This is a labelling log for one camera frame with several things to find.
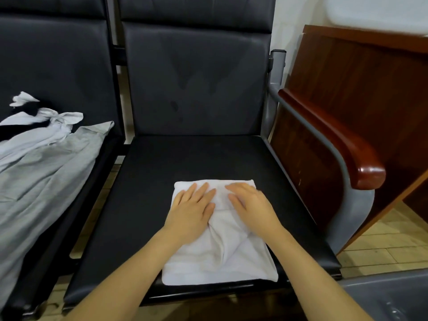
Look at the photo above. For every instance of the white plastic tray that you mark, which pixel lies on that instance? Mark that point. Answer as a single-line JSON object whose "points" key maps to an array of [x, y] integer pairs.
{"points": [[381, 13]]}

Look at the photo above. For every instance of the person's left forearm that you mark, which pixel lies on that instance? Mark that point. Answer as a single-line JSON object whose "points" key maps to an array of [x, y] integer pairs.
{"points": [[124, 284]]}

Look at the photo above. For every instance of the person's right hand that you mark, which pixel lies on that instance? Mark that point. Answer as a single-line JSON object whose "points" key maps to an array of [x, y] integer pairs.
{"points": [[255, 212]]}

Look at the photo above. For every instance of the pile of clothes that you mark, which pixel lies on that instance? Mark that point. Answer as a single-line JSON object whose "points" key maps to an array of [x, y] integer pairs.
{"points": [[37, 170]]}

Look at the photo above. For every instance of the brown wooden desk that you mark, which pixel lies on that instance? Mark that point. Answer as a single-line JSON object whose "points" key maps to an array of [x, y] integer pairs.
{"points": [[354, 83]]}

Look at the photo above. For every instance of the brown wooden bench armrest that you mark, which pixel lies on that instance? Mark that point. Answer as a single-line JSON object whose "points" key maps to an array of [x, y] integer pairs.
{"points": [[341, 137]]}

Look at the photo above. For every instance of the black leather bench seat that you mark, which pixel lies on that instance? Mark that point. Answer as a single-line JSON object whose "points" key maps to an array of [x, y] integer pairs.
{"points": [[53, 43], [194, 76]]}

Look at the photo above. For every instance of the person's left hand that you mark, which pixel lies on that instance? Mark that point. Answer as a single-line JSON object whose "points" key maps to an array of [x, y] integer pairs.
{"points": [[190, 216]]}

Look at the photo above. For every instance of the person's right forearm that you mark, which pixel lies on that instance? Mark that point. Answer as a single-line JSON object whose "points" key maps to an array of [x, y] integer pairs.
{"points": [[318, 284]]}

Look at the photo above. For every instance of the grey plastic storage bin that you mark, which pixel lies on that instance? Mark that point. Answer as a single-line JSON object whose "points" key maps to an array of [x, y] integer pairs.
{"points": [[391, 294]]}

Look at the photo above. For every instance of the white t-shirt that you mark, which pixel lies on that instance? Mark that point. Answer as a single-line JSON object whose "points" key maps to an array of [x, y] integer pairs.
{"points": [[227, 257]]}

